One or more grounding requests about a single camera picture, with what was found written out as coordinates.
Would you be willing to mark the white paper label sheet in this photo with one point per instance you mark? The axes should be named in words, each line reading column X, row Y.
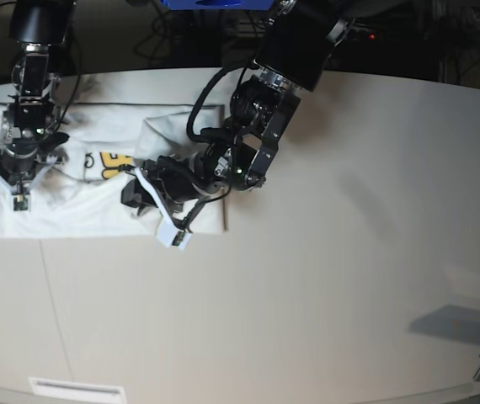
column 73, row 391

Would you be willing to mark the white printed T-shirt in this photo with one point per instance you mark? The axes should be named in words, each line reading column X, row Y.
column 81, row 197

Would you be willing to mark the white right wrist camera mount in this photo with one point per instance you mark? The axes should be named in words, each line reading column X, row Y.
column 19, row 196

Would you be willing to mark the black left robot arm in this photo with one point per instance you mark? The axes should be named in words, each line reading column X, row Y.
column 236, row 155

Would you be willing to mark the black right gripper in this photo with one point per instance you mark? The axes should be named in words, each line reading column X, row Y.
column 18, row 161

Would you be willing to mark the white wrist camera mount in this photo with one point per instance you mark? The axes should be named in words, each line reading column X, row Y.
column 168, row 232
column 19, row 196

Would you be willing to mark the blue box at top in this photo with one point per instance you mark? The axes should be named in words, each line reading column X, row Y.
column 250, row 5

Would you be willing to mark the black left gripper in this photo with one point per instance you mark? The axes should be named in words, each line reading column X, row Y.
column 177, row 180

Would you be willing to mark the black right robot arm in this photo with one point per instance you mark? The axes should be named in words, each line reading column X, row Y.
column 31, row 124

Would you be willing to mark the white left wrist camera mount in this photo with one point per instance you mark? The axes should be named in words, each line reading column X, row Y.
column 168, row 232

